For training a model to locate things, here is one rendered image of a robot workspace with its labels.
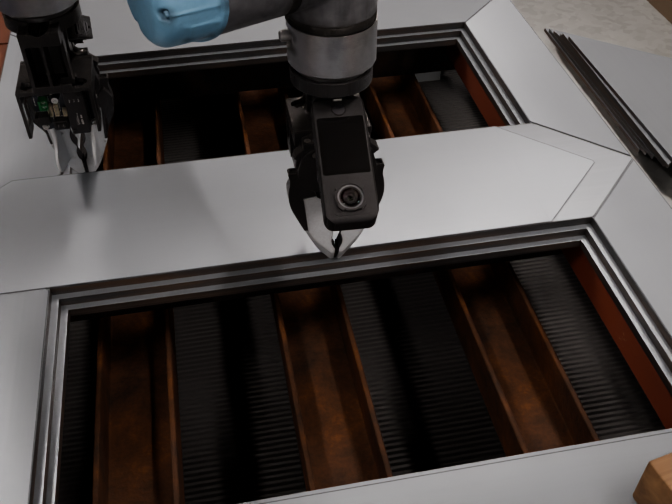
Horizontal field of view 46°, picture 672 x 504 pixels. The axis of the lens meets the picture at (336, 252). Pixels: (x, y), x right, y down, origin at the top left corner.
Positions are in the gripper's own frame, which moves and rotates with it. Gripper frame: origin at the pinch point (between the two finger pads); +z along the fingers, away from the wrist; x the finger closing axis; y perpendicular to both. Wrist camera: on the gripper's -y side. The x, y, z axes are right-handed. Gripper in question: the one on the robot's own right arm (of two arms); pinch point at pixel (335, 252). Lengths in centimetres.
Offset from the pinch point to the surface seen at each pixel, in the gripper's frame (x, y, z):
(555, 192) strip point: -25.7, 5.7, 0.7
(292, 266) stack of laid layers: 4.4, 0.6, 1.8
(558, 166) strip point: -27.8, 10.1, 0.7
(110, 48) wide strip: 23, 47, 1
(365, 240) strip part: -3.5, 1.9, 0.7
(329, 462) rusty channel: 3.2, -12.9, 17.1
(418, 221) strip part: -9.6, 3.8, 0.7
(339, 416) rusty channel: 1.1, -7.6, 17.1
